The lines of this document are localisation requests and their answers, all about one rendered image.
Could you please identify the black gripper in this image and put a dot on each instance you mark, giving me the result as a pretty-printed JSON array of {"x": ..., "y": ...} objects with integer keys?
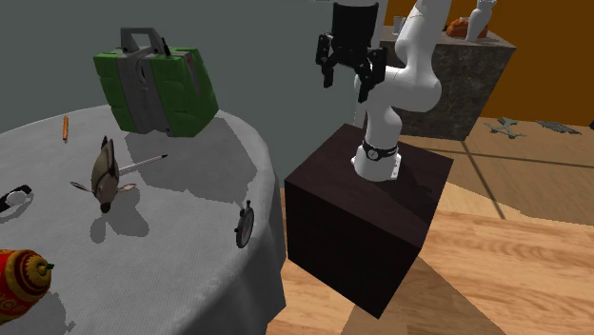
[{"x": 355, "y": 28}]

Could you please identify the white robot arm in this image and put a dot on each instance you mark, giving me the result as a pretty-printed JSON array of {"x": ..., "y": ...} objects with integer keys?
[{"x": 413, "y": 83}]

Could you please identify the dark stone counter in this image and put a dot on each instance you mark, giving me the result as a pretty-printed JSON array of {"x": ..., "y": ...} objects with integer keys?
[{"x": 464, "y": 88}]

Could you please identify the grey cross-shaped object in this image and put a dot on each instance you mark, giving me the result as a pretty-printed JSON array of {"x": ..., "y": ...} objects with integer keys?
[{"x": 506, "y": 127}]

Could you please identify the dark robot stand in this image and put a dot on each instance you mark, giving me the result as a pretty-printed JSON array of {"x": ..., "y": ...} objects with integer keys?
[{"x": 352, "y": 232}]

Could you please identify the green and grey case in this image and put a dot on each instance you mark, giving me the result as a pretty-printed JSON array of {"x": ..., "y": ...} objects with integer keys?
[{"x": 178, "y": 92}]

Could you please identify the black stopwatch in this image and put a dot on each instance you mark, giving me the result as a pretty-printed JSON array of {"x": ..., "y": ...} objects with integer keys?
[{"x": 244, "y": 227}]

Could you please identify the dark grey flat object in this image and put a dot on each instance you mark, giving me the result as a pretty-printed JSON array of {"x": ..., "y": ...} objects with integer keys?
[{"x": 558, "y": 127}]

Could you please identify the silver pen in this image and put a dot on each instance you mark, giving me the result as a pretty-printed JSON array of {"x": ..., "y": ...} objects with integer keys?
[{"x": 141, "y": 163}]

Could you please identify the round table with grey cloth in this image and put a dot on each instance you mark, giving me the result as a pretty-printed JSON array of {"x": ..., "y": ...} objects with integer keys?
[{"x": 185, "y": 278}]

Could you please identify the orange pencil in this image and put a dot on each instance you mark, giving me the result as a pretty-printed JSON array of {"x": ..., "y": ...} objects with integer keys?
[{"x": 65, "y": 128}]

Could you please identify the black and white round gadget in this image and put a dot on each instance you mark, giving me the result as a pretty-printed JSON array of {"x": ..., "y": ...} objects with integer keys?
[{"x": 16, "y": 197}]

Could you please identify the red and gold ornament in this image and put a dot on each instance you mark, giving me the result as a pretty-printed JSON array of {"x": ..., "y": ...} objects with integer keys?
[{"x": 21, "y": 283}]

